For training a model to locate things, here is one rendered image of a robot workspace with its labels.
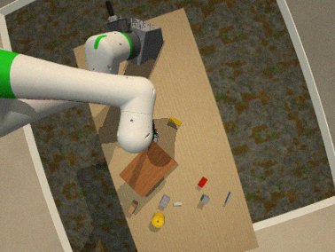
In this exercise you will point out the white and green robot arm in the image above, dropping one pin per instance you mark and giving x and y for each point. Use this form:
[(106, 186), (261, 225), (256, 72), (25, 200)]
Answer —
[(27, 79)]

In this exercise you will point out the yellow rectangular block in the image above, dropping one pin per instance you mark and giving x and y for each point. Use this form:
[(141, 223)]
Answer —
[(171, 119)]

